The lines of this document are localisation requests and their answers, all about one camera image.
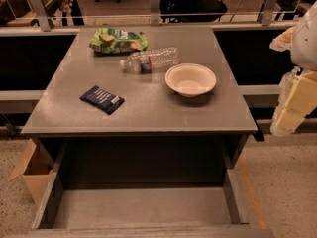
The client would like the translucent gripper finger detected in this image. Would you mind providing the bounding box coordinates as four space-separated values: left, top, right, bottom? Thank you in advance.
270 66 301 137

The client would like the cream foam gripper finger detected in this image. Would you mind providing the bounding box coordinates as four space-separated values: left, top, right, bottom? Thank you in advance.
277 70 317 132

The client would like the dark blue rxbar wrapper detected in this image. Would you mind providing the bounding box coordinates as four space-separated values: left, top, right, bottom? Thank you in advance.
80 85 125 115

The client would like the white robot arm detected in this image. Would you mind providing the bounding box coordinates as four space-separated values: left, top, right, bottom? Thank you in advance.
269 2 317 137

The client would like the grey cabinet with top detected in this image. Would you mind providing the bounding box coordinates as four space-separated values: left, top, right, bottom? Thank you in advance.
21 25 259 190

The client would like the open grey top drawer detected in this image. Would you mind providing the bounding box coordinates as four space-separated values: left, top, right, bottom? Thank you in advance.
9 139 274 238

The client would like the white paper bowl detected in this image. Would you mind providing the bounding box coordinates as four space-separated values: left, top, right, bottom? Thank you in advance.
165 63 217 97

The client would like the black office chair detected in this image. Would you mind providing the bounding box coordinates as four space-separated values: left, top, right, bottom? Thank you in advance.
159 0 227 23

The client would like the clear plastic water bottle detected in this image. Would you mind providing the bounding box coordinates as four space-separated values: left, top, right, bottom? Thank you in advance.
120 47 179 73

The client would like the green snack bag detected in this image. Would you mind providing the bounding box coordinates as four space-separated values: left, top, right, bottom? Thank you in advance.
89 28 148 54

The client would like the cardboard box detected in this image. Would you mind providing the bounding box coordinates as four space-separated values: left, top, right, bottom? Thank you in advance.
8 139 53 206

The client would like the right metal railing post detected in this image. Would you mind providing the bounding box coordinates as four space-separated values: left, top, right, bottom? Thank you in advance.
258 0 277 26

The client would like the metal railing post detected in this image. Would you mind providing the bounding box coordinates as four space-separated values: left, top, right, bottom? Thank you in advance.
150 0 160 26
258 0 277 26
30 0 51 32

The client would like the middle metal railing post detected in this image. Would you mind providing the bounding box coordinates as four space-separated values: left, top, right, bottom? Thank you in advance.
150 0 160 26

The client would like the left metal railing post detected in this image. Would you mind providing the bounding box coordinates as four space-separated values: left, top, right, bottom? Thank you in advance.
30 0 51 32

